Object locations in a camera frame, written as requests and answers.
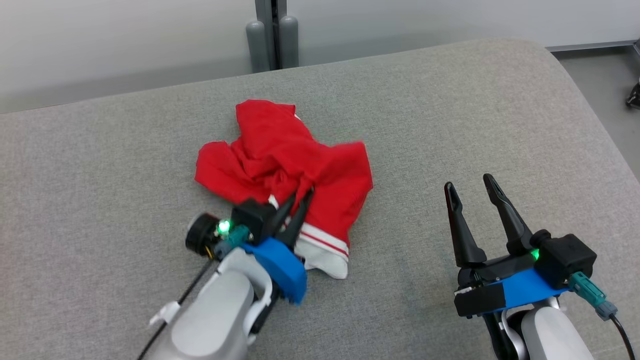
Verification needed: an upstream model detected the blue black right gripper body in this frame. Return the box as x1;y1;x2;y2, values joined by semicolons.
454;251;572;319

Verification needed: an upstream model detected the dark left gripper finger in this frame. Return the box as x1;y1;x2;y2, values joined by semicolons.
286;187;316;249
269;192;299;238

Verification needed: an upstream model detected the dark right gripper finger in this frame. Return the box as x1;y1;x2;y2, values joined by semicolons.
444;181;487;269
482;173;534;256

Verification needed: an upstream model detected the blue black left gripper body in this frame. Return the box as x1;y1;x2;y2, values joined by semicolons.
185;212;309;306

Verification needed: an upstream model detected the red white basketball jersey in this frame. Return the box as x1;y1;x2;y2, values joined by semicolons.
194;99;374;280

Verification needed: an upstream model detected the grey rounded cylinder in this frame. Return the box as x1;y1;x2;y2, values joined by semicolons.
279;15;300;69
245;20;271;74

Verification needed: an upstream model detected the small black floor object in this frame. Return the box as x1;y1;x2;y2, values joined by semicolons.
626;77;640;110

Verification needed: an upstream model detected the black cable teal plug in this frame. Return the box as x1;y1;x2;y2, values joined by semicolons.
137;225;251;360
569;272;640;360

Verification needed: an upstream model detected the grey vertical partition post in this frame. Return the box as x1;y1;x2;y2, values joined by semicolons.
255;0;289;71

